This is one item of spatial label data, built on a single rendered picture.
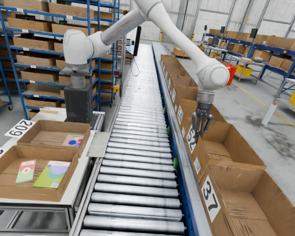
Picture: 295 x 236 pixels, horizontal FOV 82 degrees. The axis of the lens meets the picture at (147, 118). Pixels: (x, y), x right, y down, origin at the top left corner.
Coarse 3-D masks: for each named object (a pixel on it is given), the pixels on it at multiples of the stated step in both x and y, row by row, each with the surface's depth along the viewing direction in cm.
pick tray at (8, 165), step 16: (0, 160) 94; (16, 160) 105; (48, 160) 108; (64, 160) 110; (0, 176) 94; (16, 176) 95; (64, 176) 89; (0, 192) 83; (16, 192) 83; (32, 192) 83; (48, 192) 83; (64, 192) 91
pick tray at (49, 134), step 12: (48, 120) 130; (36, 132) 127; (48, 132) 132; (60, 132) 134; (72, 132) 136; (84, 132) 137; (24, 144) 106; (36, 144) 107; (48, 144) 121; (60, 144) 122; (84, 144) 121
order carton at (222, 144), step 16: (208, 128) 117; (224, 128) 117; (208, 144) 118; (224, 144) 120; (240, 144) 104; (192, 160) 99; (208, 160) 81; (224, 160) 80; (240, 160) 101; (256, 160) 89
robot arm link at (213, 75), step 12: (156, 12) 87; (156, 24) 91; (168, 24) 88; (168, 36) 90; (180, 36) 83; (180, 48) 84; (192, 48) 77; (192, 60) 78; (204, 60) 74; (216, 60) 74; (204, 72) 73; (216, 72) 68; (228, 72) 69; (204, 84) 77; (216, 84) 70
